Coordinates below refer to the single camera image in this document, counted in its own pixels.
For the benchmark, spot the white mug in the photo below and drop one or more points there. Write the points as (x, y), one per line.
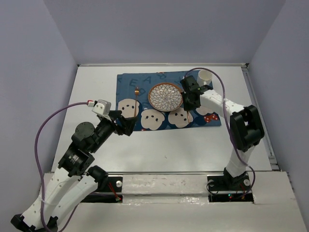
(204, 77)

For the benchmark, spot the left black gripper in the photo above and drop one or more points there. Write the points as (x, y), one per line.
(128, 123)

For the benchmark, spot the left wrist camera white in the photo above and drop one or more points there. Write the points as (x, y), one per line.
(102, 108)

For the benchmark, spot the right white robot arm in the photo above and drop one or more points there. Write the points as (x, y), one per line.
(244, 127)

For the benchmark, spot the floral patterned plate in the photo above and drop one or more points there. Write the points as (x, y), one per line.
(165, 97)

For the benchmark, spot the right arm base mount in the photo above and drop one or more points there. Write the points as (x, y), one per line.
(222, 192)

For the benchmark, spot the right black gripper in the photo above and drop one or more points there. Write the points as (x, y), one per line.
(187, 107)

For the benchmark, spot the copper fork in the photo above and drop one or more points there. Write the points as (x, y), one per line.
(136, 100)

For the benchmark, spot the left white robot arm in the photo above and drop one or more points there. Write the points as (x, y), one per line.
(75, 177)

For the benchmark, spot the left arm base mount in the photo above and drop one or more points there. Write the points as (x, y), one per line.
(109, 192)

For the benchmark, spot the blue cartoon placemat cloth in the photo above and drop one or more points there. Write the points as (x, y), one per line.
(150, 119)

